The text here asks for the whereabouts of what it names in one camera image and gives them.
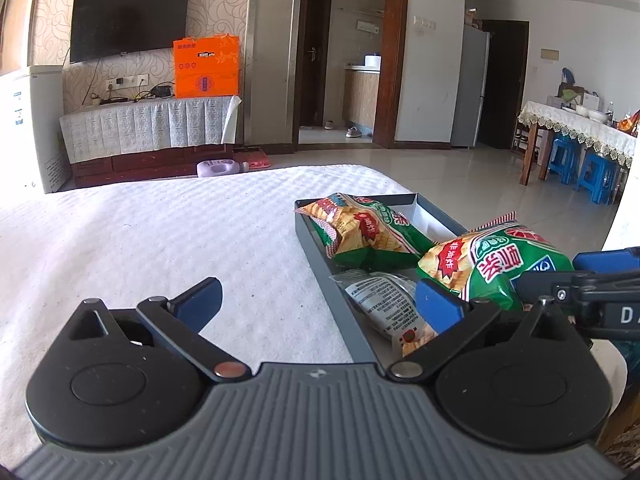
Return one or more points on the dark red TV cabinet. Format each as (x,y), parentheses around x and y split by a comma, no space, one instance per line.
(161,164)

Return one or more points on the dark grey tray box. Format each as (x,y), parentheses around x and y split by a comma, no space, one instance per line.
(364,343)

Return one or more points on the white lace cabinet cloth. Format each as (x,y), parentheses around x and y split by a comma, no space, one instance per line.
(148,126)

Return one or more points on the clear white printed snack packet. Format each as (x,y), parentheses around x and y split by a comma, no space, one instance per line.
(387,303)

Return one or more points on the dining table with lace cloth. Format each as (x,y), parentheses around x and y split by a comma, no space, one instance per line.
(545,123)

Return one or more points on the small green shrimp chips bag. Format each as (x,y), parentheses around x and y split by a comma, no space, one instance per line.
(488,261)

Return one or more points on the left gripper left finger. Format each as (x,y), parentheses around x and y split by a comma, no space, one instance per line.
(176,323)

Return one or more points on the orange gift box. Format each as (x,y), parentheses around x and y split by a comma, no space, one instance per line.
(208,66)

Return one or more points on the white chest freezer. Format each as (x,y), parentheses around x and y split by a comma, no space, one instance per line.
(33,153)

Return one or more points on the purple detergent bottle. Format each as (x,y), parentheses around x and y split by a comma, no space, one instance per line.
(220,167)

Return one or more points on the black wall television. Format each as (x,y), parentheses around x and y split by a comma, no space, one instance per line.
(104,28)

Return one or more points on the large shrimp chips bag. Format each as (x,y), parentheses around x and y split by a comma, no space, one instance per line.
(360,233)

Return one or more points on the grey refrigerator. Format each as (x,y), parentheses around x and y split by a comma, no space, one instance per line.
(471,87)

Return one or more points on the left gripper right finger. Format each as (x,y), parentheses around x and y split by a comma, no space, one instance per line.
(457,325)

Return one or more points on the blue plastic stool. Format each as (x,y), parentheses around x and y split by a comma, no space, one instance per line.
(564,159)
(598,176)

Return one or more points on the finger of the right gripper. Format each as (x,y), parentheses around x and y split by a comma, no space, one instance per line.
(579,287)
(611,261)

